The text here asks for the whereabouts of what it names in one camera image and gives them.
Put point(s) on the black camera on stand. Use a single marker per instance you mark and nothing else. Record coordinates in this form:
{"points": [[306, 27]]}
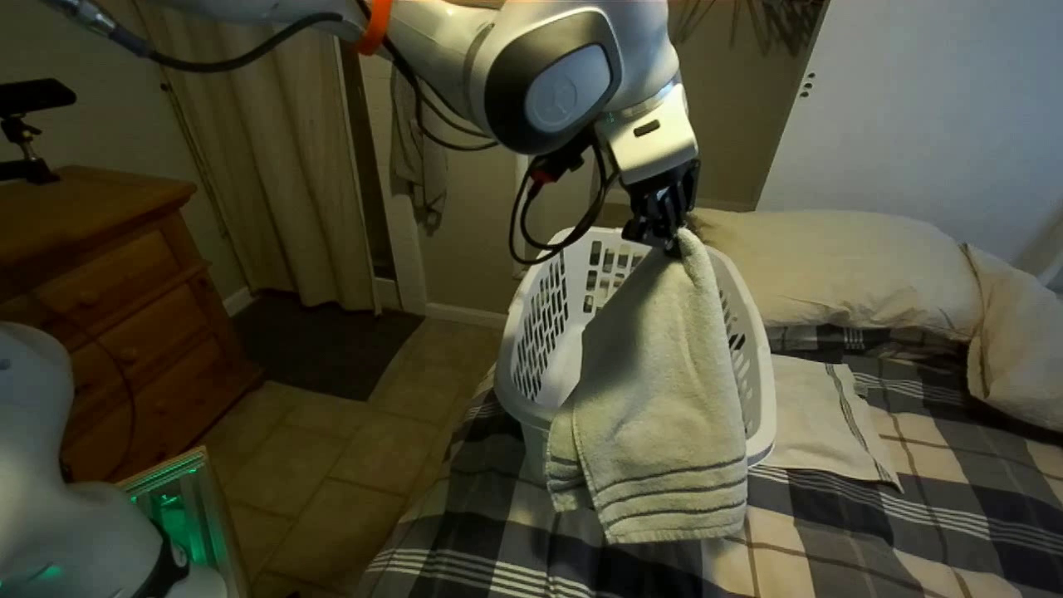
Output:
{"points": [[26, 121]]}

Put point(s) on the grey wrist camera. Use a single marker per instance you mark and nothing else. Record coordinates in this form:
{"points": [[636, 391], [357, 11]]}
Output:
{"points": [[656, 134]]}

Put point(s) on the cream towel with stripes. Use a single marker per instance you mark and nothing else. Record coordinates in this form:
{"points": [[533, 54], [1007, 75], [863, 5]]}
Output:
{"points": [[665, 419]]}

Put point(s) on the wooden dresser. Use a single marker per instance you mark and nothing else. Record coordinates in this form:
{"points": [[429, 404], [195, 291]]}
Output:
{"points": [[110, 301]]}

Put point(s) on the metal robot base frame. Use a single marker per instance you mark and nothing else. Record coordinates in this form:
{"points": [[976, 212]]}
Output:
{"points": [[183, 517]]}

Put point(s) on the folded cream towel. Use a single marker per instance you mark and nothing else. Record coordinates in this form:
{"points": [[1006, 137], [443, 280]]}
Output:
{"points": [[826, 427]]}

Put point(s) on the plaid bed blanket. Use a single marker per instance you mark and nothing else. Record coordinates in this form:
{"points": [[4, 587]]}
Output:
{"points": [[940, 534]]}

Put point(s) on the dark floor mat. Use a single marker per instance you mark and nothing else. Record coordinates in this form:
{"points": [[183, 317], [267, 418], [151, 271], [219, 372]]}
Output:
{"points": [[320, 343]]}

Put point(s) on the grey hanging garment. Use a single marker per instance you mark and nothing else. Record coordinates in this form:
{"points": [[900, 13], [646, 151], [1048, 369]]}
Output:
{"points": [[412, 167]]}

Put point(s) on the large cream pillow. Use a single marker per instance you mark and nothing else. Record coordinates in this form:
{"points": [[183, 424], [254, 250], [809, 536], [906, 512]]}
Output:
{"points": [[842, 271]]}

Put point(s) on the small cream pillow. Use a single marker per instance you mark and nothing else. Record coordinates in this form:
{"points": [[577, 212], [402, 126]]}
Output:
{"points": [[1026, 343]]}

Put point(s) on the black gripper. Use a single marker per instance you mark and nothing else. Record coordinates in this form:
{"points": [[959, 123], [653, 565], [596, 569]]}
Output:
{"points": [[665, 194]]}

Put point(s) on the white door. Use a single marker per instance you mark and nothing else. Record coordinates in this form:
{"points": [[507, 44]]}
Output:
{"points": [[931, 112]]}

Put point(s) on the white plastic laundry basket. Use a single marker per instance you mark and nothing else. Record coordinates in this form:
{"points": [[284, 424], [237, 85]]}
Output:
{"points": [[543, 335]]}

